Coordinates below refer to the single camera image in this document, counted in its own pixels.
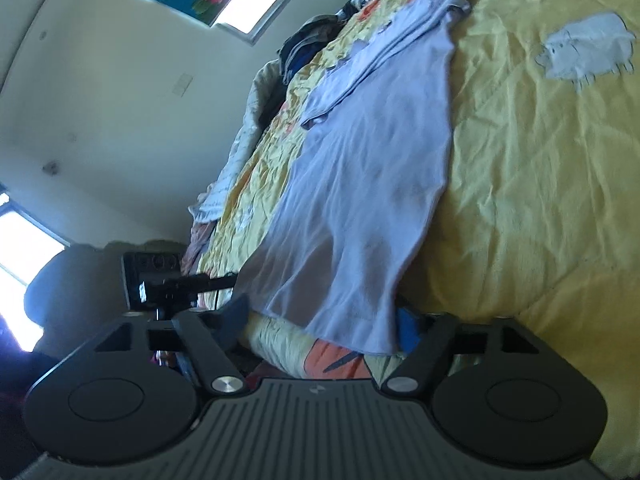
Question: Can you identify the stack of folded dark clothes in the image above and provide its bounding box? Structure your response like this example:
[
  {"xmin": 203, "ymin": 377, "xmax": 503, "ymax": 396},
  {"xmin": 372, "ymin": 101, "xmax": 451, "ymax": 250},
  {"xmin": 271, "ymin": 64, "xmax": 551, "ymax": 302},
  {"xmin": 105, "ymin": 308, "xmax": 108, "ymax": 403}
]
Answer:
[{"xmin": 277, "ymin": 15, "xmax": 347, "ymax": 86}]

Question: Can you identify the lavender long-sleeve sweater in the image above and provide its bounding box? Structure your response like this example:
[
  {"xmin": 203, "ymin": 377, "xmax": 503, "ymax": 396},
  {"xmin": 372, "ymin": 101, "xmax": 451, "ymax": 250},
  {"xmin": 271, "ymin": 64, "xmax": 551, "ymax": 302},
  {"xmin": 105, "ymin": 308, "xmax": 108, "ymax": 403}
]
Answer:
[{"xmin": 232, "ymin": 0, "xmax": 488, "ymax": 357}]

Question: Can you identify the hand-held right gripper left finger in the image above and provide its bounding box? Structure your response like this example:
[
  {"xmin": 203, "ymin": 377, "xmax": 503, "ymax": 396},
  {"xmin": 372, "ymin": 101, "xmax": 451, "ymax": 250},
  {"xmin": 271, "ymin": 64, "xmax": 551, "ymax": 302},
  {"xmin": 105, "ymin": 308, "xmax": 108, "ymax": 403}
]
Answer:
[{"xmin": 92, "ymin": 292, "xmax": 251, "ymax": 397}]

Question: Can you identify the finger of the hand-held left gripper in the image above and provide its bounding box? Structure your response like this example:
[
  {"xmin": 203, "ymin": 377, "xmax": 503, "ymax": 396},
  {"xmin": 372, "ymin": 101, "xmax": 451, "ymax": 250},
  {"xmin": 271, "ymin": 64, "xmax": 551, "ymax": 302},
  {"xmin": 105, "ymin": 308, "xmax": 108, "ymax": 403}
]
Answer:
[{"xmin": 192, "ymin": 272, "xmax": 239, "ymax": 294}]

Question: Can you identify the bright side window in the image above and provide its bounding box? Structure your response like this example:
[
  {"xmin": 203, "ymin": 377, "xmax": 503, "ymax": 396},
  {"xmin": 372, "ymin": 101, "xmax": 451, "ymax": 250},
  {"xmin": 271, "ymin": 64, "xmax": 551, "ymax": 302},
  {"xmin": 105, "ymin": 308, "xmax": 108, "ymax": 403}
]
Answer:
[{"xmin": 0, "ymin": 187, "xmax": 69, "ymax": 354}]

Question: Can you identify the white printed quilt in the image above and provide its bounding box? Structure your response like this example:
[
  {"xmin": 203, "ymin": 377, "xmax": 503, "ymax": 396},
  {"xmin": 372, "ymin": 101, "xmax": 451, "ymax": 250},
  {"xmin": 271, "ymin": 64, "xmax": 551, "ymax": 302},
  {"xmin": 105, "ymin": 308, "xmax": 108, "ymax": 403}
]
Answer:
[{"xmin": 187, "ymin": 57, "xmax": 297, "ymax": 224}]

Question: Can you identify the yellow printed bed sheet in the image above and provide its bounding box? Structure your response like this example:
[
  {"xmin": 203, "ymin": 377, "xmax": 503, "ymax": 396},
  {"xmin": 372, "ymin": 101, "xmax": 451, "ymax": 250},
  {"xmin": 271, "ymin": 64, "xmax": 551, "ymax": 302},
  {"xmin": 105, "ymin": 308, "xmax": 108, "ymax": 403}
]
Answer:
[{"xmin": 195, "ymin": 0, "xmax": 640, "ymax": 480}]

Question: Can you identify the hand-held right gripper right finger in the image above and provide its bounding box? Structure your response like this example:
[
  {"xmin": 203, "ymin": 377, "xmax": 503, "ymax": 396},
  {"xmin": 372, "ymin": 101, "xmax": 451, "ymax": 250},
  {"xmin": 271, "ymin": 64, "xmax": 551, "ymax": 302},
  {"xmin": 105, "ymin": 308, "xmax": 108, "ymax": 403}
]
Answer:
[{"xmin": 382, "ymin": 310, "xmax": 542, "ymax": 397}]

